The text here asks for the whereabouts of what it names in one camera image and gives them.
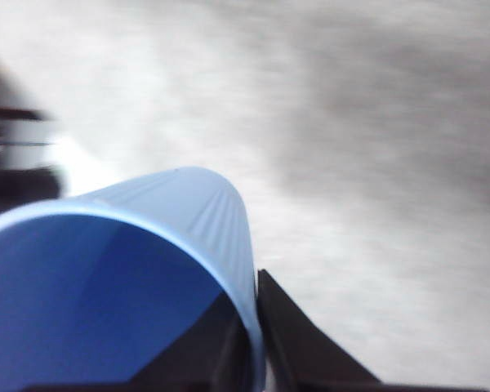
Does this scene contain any blue ribbed cup front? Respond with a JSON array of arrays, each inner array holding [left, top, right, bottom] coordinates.
[[0, 167, 267, 392]]

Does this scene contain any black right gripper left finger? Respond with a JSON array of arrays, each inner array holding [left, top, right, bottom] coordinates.
[[19, 292, 256, 392]]

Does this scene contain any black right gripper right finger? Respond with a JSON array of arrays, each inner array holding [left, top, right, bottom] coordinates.
[[257, 269, 490, 392]]

